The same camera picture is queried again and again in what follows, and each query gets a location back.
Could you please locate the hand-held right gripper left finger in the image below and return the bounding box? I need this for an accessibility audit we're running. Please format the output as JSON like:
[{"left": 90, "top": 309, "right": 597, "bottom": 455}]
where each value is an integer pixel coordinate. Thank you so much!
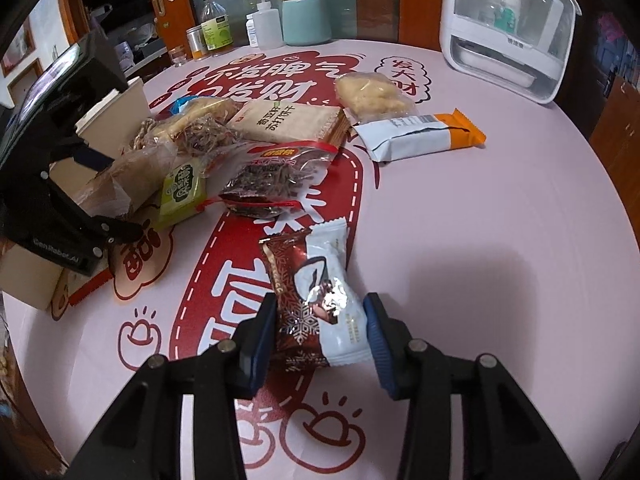
[{"left": 72, "top": 292, "right": 278, "bottom": 480}]

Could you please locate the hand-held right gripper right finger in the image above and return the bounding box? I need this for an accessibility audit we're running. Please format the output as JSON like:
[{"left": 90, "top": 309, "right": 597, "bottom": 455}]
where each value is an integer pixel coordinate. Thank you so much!
[{"left": 362, "top": 292, "right": 583, "bottom": 480}]

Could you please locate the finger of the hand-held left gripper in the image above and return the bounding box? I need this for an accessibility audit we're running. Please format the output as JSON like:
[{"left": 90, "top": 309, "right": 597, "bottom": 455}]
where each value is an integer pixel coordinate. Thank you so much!
[
  {"left": 85, "top": 215, "right": 143, "bottom": 247},
  {"left": 70, "top": 142, "right": 119, "bottom": 168}
]

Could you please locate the clear bag of brown bread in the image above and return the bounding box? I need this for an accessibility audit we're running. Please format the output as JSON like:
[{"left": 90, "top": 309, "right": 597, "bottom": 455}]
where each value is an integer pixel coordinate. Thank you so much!
[{"left": 75, "top": 149, "right": 181, "bottom": 222}]

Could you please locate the brown and white snack packet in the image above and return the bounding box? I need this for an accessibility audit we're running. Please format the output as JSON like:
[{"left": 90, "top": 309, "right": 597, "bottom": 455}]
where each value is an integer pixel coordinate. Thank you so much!
[{"left": 257, "top": 220, "right": 373, "bottom": 373}]

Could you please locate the green snack packet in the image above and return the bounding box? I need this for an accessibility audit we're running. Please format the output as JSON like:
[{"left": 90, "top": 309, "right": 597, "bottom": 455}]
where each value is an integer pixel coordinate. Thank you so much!
[{"left": 155, "top": 157, "right": 208, "bottom": 231}]

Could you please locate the cardboard box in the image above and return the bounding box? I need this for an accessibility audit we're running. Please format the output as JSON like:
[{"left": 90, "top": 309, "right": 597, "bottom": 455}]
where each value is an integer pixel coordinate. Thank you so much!
[{"left": 0, "top": 77, "right": 176, "bottom": 311}]

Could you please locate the clear bag of dried fish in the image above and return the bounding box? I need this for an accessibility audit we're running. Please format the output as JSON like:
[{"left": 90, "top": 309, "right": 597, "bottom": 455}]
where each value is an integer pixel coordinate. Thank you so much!
[{"left": 150, "top": 112, "right": 242, "bottom": 159}]

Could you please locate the clear bag of pale pastry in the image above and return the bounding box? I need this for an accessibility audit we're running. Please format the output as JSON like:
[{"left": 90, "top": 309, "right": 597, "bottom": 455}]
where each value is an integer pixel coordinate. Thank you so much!
[{"left": 187, "top": 97, "right": 242, "bottom": 123}]

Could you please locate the red-labelled bag of dark snack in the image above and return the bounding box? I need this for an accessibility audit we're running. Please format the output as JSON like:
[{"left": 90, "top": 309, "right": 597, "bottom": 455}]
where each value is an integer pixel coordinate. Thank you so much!
[{"left": 202, "top": 140, "right": 341, "bottom": 218}]

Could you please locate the beige cracker packet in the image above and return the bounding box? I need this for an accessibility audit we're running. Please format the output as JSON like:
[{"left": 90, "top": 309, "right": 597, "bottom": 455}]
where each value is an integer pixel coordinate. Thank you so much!
[{"left": 235, "top": 100, "right": 351, "bottom": 148}]

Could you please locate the white and orange snack packet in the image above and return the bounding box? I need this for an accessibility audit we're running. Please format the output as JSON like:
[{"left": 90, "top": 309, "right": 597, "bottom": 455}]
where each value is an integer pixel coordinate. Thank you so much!
[{"left": 352, "top": 109, "right": 487, "bottom": 163}]

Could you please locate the clear bag of yellow pastry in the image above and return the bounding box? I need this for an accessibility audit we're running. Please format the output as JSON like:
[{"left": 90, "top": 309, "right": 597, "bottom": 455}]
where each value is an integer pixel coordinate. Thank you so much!
[{"left": 334, "top": 72, "right": 417, "bottom": 126}]

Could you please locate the blue and white snack packet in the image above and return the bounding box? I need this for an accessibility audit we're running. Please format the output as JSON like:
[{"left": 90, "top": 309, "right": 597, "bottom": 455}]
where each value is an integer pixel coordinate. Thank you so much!
[{"left": 167, "top": 96, "right": 201, "bottom": 116}]

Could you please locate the grey cluttered shelf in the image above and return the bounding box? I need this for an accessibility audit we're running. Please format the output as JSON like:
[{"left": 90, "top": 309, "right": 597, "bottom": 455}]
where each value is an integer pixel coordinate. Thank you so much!
[{"left": 105, "top": 5, "right": 168, "bottom": 70}]

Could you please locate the pink and red printed tablecloth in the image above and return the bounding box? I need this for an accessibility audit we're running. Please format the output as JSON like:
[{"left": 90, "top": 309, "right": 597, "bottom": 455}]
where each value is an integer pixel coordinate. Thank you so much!
[{"left": 2, "top": 39, "right": 633, "bottom": 480}]

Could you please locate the metal can with orange label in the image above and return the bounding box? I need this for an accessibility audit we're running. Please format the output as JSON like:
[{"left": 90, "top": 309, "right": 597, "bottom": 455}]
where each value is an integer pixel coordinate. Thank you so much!
[{"left": 186, "top": 25, "right": 208, "bottom": 61}]

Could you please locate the clear bottle with green label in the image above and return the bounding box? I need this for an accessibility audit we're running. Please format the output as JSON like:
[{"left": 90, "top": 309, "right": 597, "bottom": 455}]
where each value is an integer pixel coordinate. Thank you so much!
[{"left": 200, "top": 0, "right": 235, "bottom": 57}]

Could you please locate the wooden door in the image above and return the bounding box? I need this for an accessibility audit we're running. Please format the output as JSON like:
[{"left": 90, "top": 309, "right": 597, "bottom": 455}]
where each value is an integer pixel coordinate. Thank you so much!
[{"left": 142, "top": 0, "right": 190, "bottom": 56}]

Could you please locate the translucent squeeze wash bottle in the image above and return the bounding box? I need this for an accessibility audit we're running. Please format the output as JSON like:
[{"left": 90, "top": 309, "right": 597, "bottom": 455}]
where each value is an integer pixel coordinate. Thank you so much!
[{"left": 231, "top": 0, "right": 285, "bottom": 50}]

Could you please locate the teal canister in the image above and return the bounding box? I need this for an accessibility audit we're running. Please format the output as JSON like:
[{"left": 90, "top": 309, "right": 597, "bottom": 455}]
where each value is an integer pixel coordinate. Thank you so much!
[{"left": 281, "top": 0, "right": 333, "bottom": 47}]

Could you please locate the white countertop appliance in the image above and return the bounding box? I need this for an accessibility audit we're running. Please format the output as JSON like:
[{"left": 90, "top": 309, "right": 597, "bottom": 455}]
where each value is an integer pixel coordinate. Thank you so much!
[{"left": 440, "top": 0, "right": 583, "bottom": 106}]

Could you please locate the wooden cabinet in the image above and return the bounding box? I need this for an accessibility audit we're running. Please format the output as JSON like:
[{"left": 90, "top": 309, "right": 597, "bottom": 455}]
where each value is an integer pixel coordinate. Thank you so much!
[{"left": 587, "top": 10, "right": 640, "bottom": 166}]

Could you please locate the clear container inside appliance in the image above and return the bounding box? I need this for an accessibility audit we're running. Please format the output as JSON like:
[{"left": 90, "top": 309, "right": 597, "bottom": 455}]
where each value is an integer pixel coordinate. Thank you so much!
[{"left": 530, "top": 0, "right": 563, "bottom": 57}]

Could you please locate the white bottle inside appliance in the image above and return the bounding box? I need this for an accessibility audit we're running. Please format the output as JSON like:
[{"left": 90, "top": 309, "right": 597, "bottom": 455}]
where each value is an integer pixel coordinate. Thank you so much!
[{"left": 495, "top": 0, "right": 522, "bottom": 33}]

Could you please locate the wooden picture frame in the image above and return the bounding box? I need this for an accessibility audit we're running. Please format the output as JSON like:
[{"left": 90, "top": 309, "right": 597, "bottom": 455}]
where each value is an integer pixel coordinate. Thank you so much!
[{"left": 0, "top": 20, "right": 43, "bottom": 92}]

